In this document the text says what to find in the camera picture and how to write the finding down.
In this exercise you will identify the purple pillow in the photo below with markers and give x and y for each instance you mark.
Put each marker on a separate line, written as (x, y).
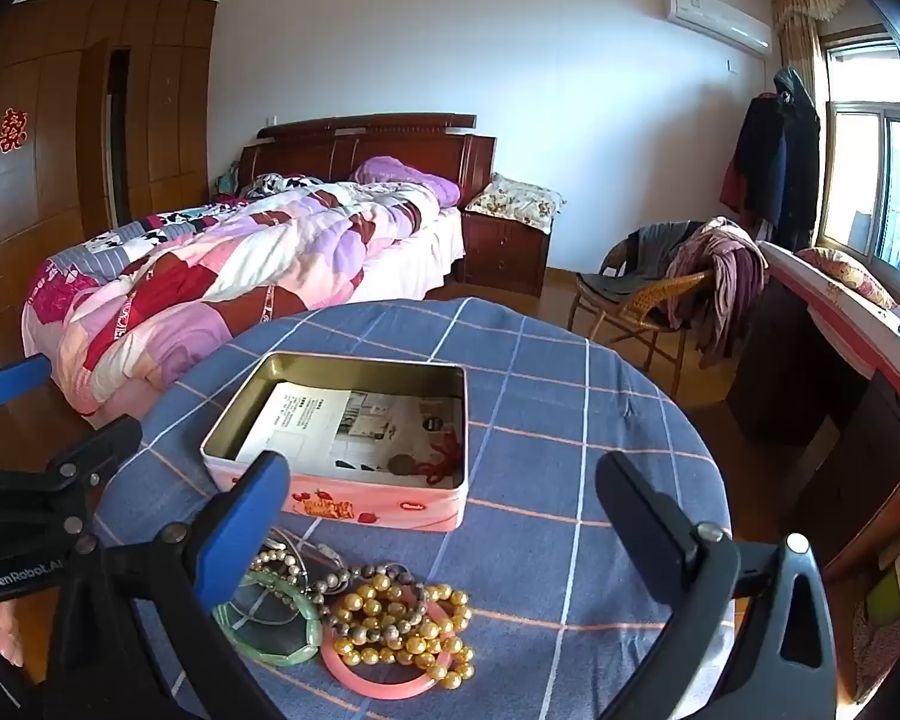
(405, 176)

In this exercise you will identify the floral pillow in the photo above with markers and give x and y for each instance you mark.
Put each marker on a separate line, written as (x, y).
(514, 202)

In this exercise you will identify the pink tin box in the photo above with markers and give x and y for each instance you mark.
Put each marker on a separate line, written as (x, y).
(345, 499)

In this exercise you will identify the teal cloth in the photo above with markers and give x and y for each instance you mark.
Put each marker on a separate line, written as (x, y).
(229, 180)

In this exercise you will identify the beige curtain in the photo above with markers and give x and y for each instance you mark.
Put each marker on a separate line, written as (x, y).
(799, 37)

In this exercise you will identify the wooden bed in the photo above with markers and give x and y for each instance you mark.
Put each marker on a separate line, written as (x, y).
(450, 240)

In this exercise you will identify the hanging dark coats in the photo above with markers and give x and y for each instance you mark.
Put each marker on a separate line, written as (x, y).
(776, 165)

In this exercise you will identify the dark wooden desk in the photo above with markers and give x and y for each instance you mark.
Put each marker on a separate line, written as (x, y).
(795, 375)

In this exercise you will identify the printed paper sheet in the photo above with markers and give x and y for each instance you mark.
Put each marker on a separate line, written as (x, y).
(322, 420)

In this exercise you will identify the window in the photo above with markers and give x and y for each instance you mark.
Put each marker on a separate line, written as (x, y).
(892, 180)

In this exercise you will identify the grey garment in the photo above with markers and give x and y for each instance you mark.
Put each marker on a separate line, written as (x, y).
(645, 251)

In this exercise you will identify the red paper decoration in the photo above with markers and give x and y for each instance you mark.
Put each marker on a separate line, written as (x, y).
(11, 131)

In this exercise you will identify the green jade bangle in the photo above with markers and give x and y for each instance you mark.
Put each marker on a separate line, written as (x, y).
(300, 649)

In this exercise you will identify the floral cushion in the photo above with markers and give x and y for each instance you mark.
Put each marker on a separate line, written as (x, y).
(847, 277)

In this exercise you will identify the person's left hand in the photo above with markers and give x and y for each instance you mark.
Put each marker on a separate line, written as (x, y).
(4, 634)

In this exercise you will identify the purple pink garment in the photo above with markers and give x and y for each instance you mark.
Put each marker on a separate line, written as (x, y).
(731, 277)

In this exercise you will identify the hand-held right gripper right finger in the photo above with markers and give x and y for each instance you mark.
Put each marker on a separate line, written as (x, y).
(630, 499)

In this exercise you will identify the pink desk cover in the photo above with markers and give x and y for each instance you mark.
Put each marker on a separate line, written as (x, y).
(855, 337)

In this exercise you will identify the dark wooden nightstand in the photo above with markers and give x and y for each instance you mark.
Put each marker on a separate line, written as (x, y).
(502, 255)

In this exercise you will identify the small round coin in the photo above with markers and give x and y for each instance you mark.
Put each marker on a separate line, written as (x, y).
(401, 465)

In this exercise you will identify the white air conditioner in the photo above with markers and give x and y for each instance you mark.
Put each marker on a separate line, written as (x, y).
(716, 15)

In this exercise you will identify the wicker chair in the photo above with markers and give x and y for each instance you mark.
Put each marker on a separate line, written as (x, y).
(645, 307)

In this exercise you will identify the blue checked tablecloth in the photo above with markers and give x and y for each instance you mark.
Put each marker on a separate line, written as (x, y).
(540, 420)

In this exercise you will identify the wooden wardrobe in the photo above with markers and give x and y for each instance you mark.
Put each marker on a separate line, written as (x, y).
(37, 202)

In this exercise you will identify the dark wooden headboard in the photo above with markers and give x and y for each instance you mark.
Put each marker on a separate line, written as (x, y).
(390, 146)

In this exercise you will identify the pink bangle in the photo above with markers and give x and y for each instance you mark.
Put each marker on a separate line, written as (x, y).
(390, 686)

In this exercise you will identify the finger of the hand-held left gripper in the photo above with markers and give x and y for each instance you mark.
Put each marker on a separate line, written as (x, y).
(15, 380)
(105, 446)

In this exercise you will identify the black and white cloth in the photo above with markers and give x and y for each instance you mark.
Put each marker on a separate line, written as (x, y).
(281, 184)

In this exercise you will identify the thin silver bangle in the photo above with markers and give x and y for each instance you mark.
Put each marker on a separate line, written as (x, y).
(328, 553)

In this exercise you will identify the patchwork pink quilt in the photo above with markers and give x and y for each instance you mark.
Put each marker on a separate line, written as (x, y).
(232, 285)

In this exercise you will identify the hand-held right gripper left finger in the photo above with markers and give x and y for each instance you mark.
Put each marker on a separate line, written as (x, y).
(259, 495)

